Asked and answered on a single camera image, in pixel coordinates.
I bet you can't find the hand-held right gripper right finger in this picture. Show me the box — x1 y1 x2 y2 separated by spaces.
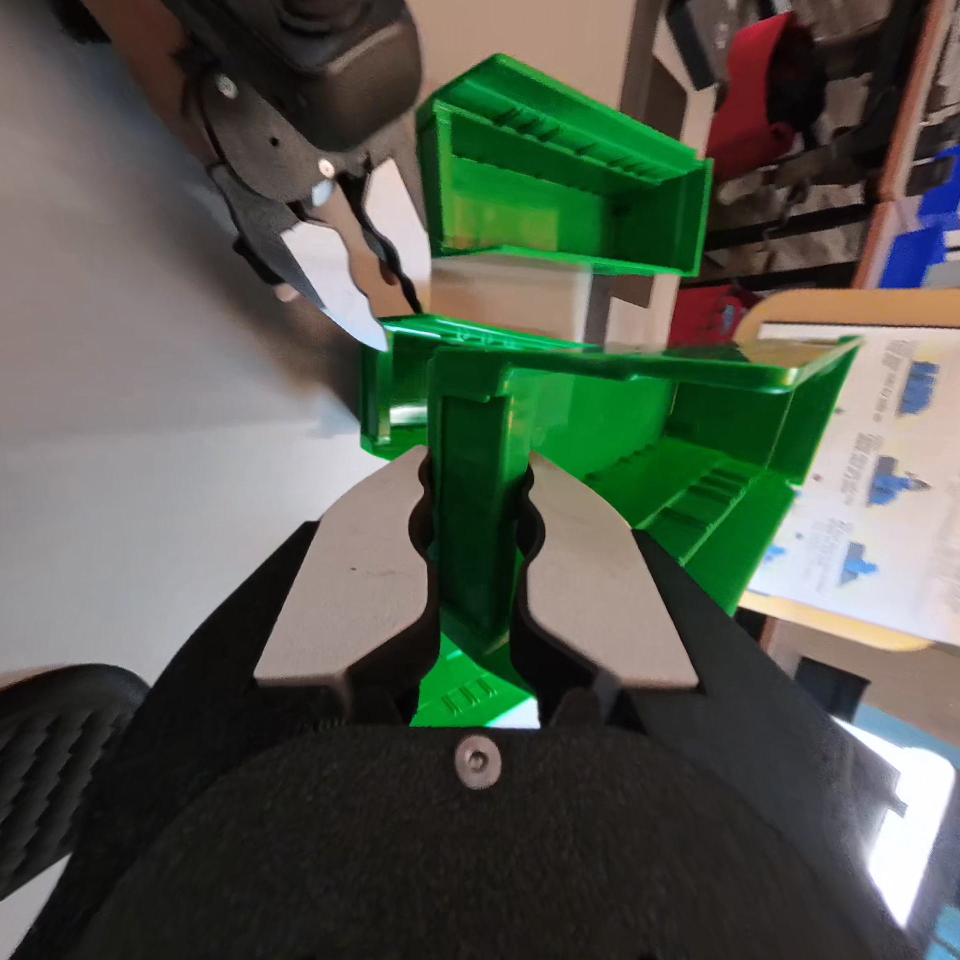
513 451 702 691

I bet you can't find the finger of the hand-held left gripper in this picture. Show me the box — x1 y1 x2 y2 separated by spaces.
281 221 393 355
337 159 426 318

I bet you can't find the red bag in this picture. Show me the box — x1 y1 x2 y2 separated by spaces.
705 11 800 181
669 283 760 348

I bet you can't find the black chair armrest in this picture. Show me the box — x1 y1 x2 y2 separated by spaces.
0 663 149 901

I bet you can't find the person's left hand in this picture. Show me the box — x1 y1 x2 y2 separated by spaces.
75 0 200 102

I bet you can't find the blue storage bin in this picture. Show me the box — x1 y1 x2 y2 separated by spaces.
877 146 960 290

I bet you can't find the instruction sheet on clipboard stand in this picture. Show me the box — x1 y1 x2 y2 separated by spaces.
731 287 960 655

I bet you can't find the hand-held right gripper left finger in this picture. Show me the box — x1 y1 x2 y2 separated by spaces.
253 446 440 690

